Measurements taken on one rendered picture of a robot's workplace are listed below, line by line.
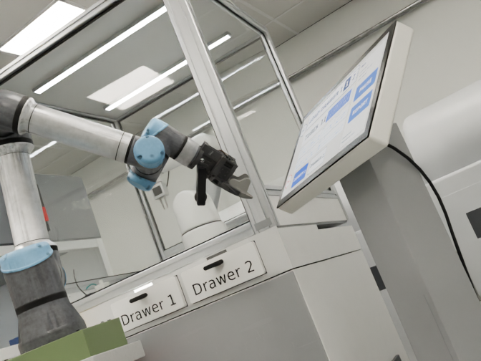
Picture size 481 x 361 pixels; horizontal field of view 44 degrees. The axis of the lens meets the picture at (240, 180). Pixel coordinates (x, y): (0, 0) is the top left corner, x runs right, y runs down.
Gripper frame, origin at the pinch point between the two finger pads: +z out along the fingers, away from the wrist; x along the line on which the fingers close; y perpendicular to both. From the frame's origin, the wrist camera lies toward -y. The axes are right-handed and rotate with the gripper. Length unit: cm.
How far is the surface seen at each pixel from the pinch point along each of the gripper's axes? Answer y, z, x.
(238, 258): -21.6, 13.3, 11.3
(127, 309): -63, -4, 26
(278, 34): 55, 50, 354
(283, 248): -9.6, 21.7, 6.9
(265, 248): -13.6, 18.1, 9.7
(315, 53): 60, 87, 352
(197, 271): -34.4, 6.3, 17.0
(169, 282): -44.6, 1.6, 20.8
